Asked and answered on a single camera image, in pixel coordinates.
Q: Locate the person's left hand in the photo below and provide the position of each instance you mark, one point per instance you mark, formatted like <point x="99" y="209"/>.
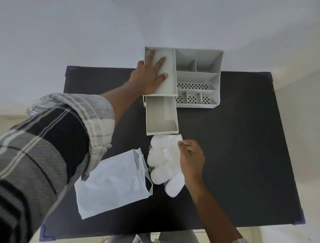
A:
<point x="147" y="77"/>

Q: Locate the person's right hand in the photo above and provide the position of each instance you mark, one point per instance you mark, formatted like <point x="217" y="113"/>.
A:
<point x="192" y="160"/>

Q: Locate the clear plastic gloves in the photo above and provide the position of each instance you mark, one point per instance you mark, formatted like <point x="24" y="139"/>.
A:
<point x="162" y="155"/>

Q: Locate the white organizer drawer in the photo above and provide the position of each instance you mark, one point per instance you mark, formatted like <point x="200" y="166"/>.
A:
<point x="160" y="112"/>

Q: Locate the white desk organizer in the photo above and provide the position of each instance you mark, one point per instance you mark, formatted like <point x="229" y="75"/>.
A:
<point x="197" y="80"/>

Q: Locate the white paper glove packet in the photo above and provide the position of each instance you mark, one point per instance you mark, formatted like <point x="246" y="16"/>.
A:
<point x="110" y="185"/>

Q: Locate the person's left forearm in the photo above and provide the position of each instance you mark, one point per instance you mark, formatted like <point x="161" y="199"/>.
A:
<point x="120" y="102"/>

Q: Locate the person's right forearm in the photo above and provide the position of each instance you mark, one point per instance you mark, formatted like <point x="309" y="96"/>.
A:
<point x="215" y="215"/>

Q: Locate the blue table corner protector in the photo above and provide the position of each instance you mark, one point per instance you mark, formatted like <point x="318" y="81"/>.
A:
<point x="70" y="70"/>
<point x="301" y="219"/>
<point x="44" y="235"/>

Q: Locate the grey trousers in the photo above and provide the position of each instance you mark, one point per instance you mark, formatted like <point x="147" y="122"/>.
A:
<point x="175" y="236"/>

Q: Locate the grey plaid shirt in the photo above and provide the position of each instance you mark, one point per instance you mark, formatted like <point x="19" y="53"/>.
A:
<point x="50" y="150"/>

